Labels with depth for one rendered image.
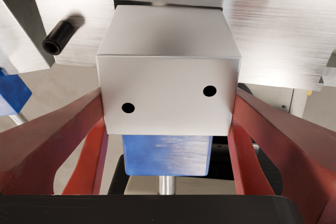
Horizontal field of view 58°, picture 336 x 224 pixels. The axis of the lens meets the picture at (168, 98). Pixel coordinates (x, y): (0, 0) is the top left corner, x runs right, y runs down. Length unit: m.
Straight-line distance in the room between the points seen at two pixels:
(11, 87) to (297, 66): 0.23
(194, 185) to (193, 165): 0.37
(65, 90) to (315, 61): 1.50
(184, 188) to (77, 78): 1.10
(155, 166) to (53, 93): 1.53
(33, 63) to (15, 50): 0.02
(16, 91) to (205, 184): 0.34
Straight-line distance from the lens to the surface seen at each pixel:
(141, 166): 0.16
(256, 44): 0.16
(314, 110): 1.50
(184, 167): 0.16
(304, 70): 0.17
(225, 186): 0.52
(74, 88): 1.59
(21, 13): 0.25
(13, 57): 0.27
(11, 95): 0.29
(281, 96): 1.03
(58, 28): 0.17
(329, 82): 0.31
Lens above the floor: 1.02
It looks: 45 degrees down
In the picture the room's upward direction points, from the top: 167 degrees counter-clockwise
